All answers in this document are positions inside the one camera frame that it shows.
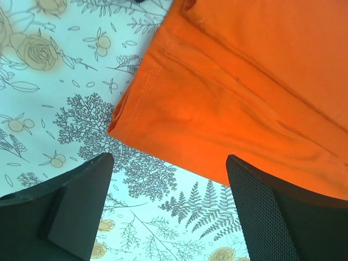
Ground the floral patterned table mat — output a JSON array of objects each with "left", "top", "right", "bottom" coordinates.
[{"left": 1, "top": 1, "right": 249, "bottom": 260}]

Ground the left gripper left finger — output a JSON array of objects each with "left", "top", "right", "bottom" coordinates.
[{"left": 1, "top": 153, "right": 114, "bottom": 260}]

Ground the orange t-shirt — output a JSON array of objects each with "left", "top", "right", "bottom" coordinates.
[{"left": 108, "top": 1, "right": 347, "bottom": 200}]

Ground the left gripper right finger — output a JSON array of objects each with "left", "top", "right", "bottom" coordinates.
[{"left": 226, "top": 155, "right": 347, "bottom": 261}]

